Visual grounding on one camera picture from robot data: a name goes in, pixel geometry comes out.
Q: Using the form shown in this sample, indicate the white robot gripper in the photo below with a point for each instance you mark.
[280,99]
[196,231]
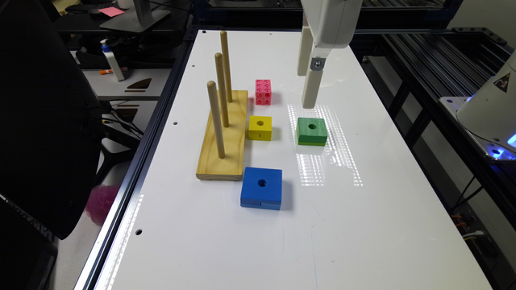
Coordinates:
[331,24]

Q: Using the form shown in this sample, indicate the blue square block with hole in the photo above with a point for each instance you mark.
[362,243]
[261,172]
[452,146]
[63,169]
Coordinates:
[262,188]

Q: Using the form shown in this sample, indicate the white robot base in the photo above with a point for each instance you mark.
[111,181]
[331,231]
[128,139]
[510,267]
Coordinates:
[488,116]

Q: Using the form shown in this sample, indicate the green square block with hole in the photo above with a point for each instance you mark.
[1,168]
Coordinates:
[311,131]

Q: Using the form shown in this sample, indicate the yellow square block with hole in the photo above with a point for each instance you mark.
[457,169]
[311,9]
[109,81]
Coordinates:
[260,128]

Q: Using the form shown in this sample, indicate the pink studded cube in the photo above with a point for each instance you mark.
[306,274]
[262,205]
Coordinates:
[263,92]

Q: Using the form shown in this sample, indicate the middle wooden peg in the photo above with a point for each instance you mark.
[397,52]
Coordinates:
[218,57]

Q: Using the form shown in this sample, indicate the wooden peg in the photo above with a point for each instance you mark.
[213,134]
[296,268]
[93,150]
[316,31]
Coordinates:
[216,118]
[226,64]
[218,57]

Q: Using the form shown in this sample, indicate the rear wooden peg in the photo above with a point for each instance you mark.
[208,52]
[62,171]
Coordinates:
[226,64]

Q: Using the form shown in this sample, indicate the front wooden peg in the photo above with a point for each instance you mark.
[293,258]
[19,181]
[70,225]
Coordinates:
[216,118]

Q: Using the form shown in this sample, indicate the wooden peg base board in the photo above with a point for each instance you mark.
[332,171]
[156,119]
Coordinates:
[210,166]

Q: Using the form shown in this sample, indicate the grey monitor stand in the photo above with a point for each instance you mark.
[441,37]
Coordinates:
[137,16]

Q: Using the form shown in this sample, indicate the white spray bottle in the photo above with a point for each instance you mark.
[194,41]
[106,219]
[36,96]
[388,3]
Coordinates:
[111,59]

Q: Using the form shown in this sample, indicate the pink sticky note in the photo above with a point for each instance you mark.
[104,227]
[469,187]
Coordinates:
[111,11]

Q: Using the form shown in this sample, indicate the orange marker pen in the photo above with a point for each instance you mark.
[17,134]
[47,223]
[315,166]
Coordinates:
[110,71]

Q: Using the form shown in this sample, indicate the pink fluffy object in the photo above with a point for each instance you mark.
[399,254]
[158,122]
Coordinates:
[100,201]

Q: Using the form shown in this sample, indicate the black office chair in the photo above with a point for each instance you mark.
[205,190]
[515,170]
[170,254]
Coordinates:
[51,142]

